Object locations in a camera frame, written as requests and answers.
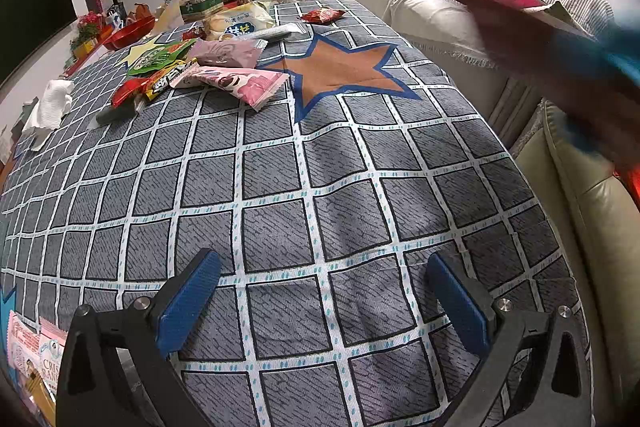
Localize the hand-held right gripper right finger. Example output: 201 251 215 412
426 252 593 427

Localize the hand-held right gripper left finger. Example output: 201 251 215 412
56 248 223 427

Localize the clear dark sausage stick packet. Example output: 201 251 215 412
90 102 146 130

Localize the pink chocolate print snack packet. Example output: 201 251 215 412
172 64 291 112

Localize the small red candy packet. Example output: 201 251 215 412
300 7 347 25

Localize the grey checked star tablecloth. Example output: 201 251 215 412
0 0 581 427

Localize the beige leather sofa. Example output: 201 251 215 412
510 99 640 358

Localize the pink cookie print packet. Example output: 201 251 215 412
37 317 68 408

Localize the light blue snack packet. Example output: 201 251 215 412
6 309 43 388

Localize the golden snack packet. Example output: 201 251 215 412
22 367 56 427

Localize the shiny red snack packet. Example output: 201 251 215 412
111 77 151 108

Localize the green snack packet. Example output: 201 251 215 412
127 41 198 76

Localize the blurred dark and blue object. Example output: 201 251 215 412
457 0 640 178

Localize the mauve snack packet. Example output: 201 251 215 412
187 38 268 68

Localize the red bowl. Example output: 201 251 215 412
102 16 157 52

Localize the long silver snack packet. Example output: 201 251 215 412
247 23 305 42

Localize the white bread packet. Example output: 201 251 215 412
202 2 276 42

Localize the flower plant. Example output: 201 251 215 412
70 11 108 52

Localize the green and white tub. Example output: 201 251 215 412
180 0 226 25

